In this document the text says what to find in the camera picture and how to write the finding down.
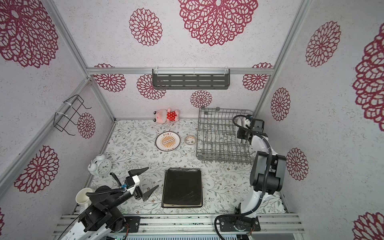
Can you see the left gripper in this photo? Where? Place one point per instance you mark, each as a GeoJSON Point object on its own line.
{"type": "Point", "coordinates": [139, 195]}

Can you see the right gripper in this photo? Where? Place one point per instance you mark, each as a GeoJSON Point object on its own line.
{"type": "Point", "coordinates": [240, 134]}

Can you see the black square plate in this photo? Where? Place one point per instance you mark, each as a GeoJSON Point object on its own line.
{"type": "Point", "coordinates": [164, 205]}
{"type": "Point", "coordinates": [183, 186]}

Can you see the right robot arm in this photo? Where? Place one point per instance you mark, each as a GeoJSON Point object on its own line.
{"type": "Point", "coordinates": [268, 169]}

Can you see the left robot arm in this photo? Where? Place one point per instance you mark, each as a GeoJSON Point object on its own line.
{"type": "Point", "coordinates": [103, 217]}

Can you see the white alarm clock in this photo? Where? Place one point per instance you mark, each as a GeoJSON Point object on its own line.
{"type": "Point", "coordinates": [100, 166]}

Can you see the white cup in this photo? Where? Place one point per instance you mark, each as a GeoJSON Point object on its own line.
{"type": "Point", "coordinates": [82, 199]}

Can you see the tape roll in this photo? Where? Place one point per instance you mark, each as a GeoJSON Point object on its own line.
{"type": "Point", "coordinates": [190, 140]}

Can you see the pink plush toy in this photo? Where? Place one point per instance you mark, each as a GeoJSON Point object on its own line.
{"type": "Point", "coordinates": [165, 116]}

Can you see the grey wire dish rack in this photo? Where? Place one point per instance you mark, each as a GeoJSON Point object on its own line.
{"type": "Point", "coordinates": [216, 137]}

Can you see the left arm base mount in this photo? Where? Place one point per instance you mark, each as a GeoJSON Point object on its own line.
{"type": "Point", "coordinates": [131, 224]}

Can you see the grey wall shelf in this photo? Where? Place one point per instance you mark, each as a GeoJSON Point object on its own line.
{"type": "Point", "coordinates": [194, 80]}

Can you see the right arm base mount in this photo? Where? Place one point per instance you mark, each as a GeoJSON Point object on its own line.
{"type": "Point", "coordinates": [239, 224]}

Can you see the black wire wall rack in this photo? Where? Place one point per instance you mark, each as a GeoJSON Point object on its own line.
{"type": "Point", "coordinates": [65, 117]}

